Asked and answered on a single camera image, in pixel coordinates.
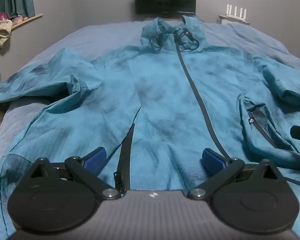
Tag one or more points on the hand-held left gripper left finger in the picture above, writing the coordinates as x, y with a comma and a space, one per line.
96, 158

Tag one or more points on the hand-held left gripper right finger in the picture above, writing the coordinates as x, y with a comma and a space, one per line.
212, 158

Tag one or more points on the teal zip-up jacket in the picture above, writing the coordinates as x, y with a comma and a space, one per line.
160, 100

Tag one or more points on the blue bed blanket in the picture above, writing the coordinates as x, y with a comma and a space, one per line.
100, 36

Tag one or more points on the white router with antennas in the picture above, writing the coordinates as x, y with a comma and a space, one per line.
237, 12

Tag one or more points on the white side table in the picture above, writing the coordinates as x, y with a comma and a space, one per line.
223, 18

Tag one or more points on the wooden window sill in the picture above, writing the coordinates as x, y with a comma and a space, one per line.
27, 20

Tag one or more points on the beige plush cloth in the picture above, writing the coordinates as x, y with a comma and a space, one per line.
1, 31

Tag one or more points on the pink round object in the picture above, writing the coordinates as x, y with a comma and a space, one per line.
2, 17

